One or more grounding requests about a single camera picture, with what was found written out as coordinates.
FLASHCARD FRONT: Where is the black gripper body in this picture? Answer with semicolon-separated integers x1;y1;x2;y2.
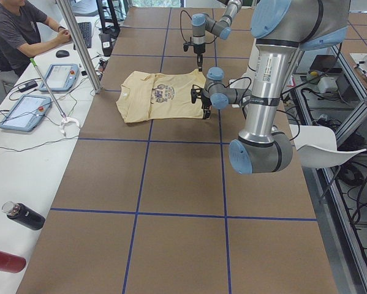
190;85;211;112
183;42;206;56

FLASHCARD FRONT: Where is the yellow long sleeve shirt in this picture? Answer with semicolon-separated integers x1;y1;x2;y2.
116;69;205;123

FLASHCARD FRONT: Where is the white plastic chair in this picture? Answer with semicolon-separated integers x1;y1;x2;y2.
289;124;367;205

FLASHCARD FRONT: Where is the black keyboard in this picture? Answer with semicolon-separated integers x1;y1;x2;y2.
77;22;92;48

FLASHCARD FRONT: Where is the reacher grabber stick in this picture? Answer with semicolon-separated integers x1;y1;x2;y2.
30;58;80;137

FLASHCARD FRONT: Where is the upper blue teach pendant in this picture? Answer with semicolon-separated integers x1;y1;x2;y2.
44;64;79;92

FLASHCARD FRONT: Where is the blue teach pendant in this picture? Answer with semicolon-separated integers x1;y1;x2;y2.
0;94;51;132
44;64;79;92

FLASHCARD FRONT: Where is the black computer mouse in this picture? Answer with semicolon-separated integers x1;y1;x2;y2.
56;50;70;58

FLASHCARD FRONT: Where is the lower blue teach pendant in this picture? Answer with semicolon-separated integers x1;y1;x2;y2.
0;94;51;132

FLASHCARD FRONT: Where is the seated person grey shirt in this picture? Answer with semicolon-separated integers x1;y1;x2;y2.
0;0;71;77

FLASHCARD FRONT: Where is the black water bottle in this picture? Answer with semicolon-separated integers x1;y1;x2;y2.
2;201;45;230

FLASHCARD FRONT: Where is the red water bottle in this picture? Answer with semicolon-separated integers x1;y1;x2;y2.
0;251;26;273

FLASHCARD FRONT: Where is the white camera mast pedestal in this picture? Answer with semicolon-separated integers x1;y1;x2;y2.
229;39;278;109

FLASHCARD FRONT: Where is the aluminium frame post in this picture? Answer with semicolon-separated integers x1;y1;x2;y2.
56;0;102;94

